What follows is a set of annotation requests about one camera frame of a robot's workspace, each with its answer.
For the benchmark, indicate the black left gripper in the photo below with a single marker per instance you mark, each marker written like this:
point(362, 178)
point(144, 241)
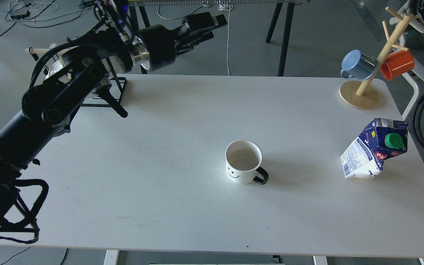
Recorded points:
point(163, 45)

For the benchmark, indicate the white smiley mug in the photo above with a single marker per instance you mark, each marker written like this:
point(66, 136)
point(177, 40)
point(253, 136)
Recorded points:
point(243, 163)

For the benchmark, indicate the blue white milk carton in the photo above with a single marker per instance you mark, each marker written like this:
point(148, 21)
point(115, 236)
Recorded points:
point(380, 140)

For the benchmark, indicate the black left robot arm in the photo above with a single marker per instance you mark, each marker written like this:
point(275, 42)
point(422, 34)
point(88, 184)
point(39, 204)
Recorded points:
point(66, 75)

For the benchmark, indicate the blue metal mug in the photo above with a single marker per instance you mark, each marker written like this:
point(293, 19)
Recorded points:
point(358, 65)

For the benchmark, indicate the wooden mug tree stand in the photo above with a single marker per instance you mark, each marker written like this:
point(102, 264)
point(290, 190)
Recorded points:
point(361, 94)

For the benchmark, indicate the black power adapter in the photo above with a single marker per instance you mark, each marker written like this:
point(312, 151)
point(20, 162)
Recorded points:
point(19, 14)

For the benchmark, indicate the orange mug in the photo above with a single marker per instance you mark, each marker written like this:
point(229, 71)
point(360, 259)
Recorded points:
point(397, 64)

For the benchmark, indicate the white chair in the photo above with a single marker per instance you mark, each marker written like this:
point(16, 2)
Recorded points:
point(418, 55)

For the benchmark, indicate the black wire rack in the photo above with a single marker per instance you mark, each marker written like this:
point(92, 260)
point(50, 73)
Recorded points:
point(112, 65)

